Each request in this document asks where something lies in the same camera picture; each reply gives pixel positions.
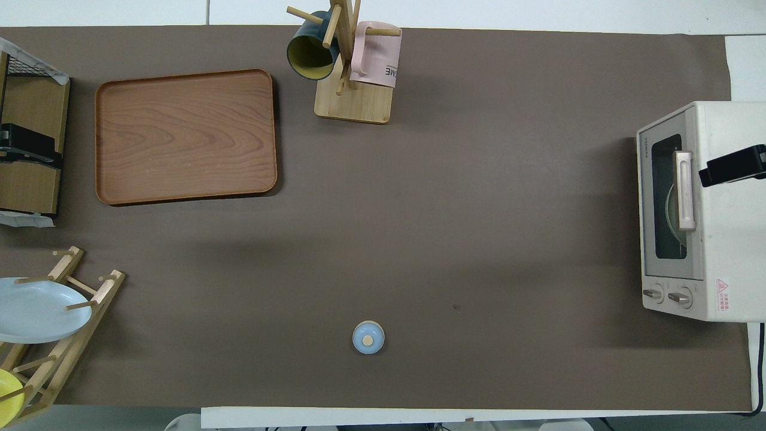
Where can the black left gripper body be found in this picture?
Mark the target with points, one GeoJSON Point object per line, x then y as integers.
{"type": "Point", "coordinates": [27, 142]}

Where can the dark blue mug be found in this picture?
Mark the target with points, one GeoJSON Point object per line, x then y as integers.
{"type": "Point", "coordinates": [308, 54]}

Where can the brown table mat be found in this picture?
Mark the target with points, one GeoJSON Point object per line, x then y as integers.
{"type": "Point", "coordinates": [479, 209]}

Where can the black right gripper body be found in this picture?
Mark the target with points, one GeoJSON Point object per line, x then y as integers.
{"type": "Point", "coordinates": [742, 163]}

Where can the cream toaster oven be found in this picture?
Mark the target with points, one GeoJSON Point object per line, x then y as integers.
{"type": "Point", "coordinates": [730, 239]}

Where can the pink mug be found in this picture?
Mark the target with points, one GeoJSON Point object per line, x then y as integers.
{"type": "Point", "coordinates": [374, 60]}

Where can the light blue plate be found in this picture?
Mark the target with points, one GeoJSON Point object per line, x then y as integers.
{"type": "Point", "coordinates": [36, 311]}

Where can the brown wooden tray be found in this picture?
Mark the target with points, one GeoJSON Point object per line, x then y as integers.
{"type": "Point", "coordinates": [185, 137]}

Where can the yellow plate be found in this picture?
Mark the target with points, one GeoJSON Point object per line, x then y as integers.
{"type": "Point", "coordinates": [9, 395]}

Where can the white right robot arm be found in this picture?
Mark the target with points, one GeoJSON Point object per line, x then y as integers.
{"type": "Point", "coordinates": [565, 425]}

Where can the white tape wrap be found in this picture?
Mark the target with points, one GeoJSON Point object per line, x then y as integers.
{"type": "Point", "coordinates": [57, 75]}
{"type": "Point", "coordinates": [27, 219]}

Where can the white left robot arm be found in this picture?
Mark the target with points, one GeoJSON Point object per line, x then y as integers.
{"type": "Point", "coordinates": [182, 424]}

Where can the light green plate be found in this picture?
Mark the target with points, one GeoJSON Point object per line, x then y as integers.
{"type": "Point", "coordinates": [669, 209]}

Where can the silver oven knob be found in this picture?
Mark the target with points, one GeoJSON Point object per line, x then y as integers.
{"type": "Point", "coordinates": [653, 294]}
{"type": "Point", "coordinates": [680, 298]}

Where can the wooden dish rack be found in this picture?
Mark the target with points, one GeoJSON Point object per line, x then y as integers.
{"type": "Point", "coordinates": [72, 347]}

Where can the wooden mug tree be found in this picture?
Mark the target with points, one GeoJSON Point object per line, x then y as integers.
{"type": "Point", "coordinates": [353, 108]}

